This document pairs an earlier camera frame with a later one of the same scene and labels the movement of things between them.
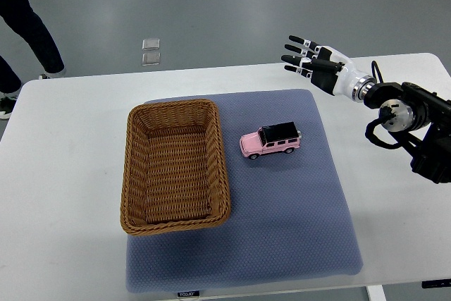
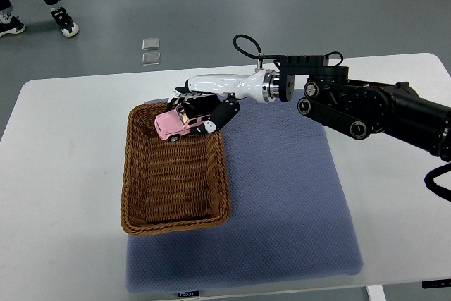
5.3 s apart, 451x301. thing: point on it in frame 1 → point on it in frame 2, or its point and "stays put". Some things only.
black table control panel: x=436 y=283 stays put
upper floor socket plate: x=151 y=44 stays put
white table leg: x=375 y=292 stays put
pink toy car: x=273 y=138 → x=173 y=124
